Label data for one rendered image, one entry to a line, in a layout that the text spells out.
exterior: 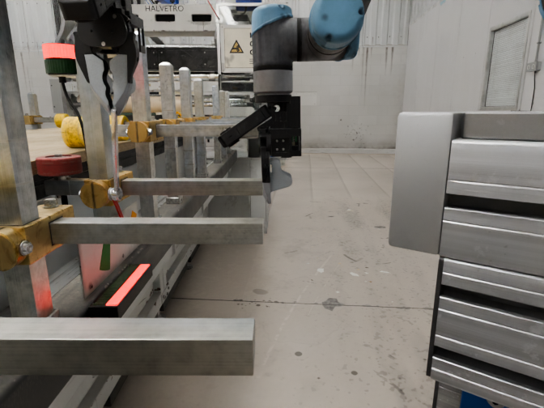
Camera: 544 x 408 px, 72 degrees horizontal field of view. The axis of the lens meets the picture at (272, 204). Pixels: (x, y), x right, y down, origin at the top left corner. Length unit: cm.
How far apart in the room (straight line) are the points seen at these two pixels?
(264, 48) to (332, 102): 862
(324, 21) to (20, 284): 53
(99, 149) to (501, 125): 65
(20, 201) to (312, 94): 891
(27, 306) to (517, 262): 55
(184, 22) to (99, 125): 272
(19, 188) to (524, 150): 51
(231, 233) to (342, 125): 888
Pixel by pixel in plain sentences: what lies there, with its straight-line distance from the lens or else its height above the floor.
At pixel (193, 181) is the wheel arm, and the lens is 77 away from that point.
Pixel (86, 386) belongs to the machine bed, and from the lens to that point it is 137.
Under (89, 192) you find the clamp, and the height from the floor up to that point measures 85.
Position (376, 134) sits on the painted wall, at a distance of 947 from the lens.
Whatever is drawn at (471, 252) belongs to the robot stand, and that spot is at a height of 91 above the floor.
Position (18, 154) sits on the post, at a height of 94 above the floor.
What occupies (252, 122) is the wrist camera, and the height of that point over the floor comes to 97.
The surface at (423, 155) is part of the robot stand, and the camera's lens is 25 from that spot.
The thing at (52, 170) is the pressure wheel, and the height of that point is 89.
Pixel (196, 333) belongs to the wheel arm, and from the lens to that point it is 30.
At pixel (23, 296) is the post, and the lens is 60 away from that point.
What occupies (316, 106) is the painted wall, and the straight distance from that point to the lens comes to 931.
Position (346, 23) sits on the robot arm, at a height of 111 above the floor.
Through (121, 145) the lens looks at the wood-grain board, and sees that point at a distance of 127.
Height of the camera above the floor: 99
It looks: 14 degrees down
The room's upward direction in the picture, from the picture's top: straight up
